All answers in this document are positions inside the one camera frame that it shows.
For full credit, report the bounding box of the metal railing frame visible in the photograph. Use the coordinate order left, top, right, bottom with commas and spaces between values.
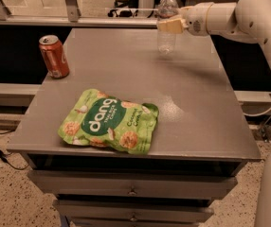
0, 0, 271, 30

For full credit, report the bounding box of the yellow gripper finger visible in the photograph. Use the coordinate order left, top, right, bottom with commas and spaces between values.
157, 18, 188, 34
179, 6, 192, 17

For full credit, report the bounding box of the grey drawer cabinet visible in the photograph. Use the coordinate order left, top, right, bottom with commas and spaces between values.
9, 28, 260, 227

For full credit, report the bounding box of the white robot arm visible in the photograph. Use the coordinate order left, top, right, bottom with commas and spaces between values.
157, 0, 271, 227

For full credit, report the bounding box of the top grey drawer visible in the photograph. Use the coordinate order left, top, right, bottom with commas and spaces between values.
28, 170, 237, 200

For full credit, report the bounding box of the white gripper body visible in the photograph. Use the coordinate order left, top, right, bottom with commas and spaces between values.
183, 2, 213, 36

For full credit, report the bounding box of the green rice chip bag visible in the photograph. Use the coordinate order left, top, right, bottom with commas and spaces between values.
58, 89, 159, 154

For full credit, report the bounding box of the orange soda can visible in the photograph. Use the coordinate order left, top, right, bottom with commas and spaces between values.
39, 35, 69, 79

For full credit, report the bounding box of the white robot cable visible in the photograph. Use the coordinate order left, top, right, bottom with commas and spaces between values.
243, 90, 271, 117

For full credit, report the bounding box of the grey drawer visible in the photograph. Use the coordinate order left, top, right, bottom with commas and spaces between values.
53, 201, 213, 222
28, 170, 237, 200

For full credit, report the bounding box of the black floor cable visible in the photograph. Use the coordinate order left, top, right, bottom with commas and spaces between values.
0, 120, 30, 171

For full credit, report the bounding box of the clear plastic water bottle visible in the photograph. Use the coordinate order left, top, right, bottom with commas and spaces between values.
157, 0, 178, 55

